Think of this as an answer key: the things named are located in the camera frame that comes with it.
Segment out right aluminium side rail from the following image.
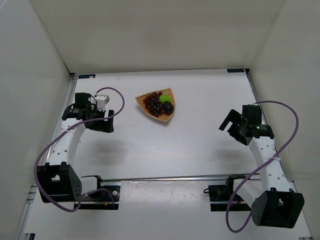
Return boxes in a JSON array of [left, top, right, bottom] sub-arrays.
[[244, 68, 291, 181]]

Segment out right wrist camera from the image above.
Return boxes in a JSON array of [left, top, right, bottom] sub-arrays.
[[241, 104, 262, 125]]

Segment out left aluminium side rail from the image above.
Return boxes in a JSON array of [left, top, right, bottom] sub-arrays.
[[41, 73, 77, 178]]

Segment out woven triangular fruit basket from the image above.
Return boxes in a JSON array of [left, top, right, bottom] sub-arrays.
[[135, 87, 176, 122]]

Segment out red fake grape bunch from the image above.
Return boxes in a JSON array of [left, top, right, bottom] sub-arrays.
[[143, 92, 163, 117]]

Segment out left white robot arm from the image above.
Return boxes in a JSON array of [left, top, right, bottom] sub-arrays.
[[34, 104, 115, 212]]

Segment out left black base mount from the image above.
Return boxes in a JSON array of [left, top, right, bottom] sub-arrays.
[[79, 181, 121, 211]]

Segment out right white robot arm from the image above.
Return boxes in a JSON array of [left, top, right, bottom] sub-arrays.
[[219, 105, 305, 229]]

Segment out aluminium front rail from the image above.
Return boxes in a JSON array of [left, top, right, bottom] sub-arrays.
[[102, 173, 248, 182]]

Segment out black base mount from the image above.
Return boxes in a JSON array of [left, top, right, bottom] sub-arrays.
[[203, 185, 251, 212], [79, 181, 121, 211]]

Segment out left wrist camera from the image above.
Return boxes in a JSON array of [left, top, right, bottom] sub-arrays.
[[73, 92, 110, 112]]

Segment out dark purple fake fruit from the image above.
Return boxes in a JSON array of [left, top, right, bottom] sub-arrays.
[[162, 101, 175, 115]]

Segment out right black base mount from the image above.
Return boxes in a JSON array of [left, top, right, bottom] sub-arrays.
[[203, 185, 251, 212]]

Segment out green fake apple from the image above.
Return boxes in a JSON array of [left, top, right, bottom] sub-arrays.
[[158, 94, 172, 104]]

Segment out left blue corner label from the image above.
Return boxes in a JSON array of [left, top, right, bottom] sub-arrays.
[[78, 74, 96, 79]]

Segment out blue corner label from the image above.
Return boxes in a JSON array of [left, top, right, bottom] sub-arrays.
[[78, 74, 96, 79], [226, 68, 245, 73]]

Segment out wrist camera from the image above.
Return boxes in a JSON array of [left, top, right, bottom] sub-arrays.
[[241, 104, 262, 125], [73, 92, 110, 112]]

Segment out aluminium side rail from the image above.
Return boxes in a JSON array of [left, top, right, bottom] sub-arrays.
[[41, 73, 77, 178], [244, 68, 291, 181]]

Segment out right blue corner label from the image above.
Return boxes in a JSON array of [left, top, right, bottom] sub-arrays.
[[226, 68, 245, 73]]

